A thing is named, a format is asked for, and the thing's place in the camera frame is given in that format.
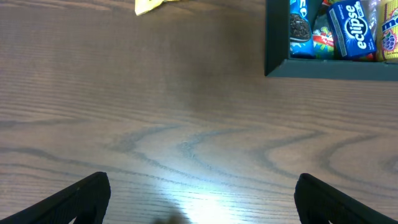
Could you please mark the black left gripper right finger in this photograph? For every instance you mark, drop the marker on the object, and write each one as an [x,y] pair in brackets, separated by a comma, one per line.
[319,203]

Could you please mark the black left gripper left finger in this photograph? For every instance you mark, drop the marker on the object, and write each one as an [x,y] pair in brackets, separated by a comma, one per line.
[83,202]

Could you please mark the dark green box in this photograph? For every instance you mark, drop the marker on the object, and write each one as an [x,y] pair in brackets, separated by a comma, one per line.
[279,63]

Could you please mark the Haribo gummy candy bag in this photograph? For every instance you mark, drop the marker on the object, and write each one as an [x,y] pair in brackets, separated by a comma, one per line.
[322,36]

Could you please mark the blue Oreo cookie pack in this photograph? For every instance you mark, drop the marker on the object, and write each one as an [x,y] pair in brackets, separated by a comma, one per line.
[301,40]

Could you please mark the blue Eclipse mint pack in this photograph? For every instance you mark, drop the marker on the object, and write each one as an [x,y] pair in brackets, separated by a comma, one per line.
[350,29]

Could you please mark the yellow round gum container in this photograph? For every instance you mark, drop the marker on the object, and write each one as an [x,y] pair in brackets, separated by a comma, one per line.
[386,39]

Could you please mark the yellow sunflower seed bag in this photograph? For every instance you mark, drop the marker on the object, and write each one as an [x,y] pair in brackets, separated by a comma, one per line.
[144,6]

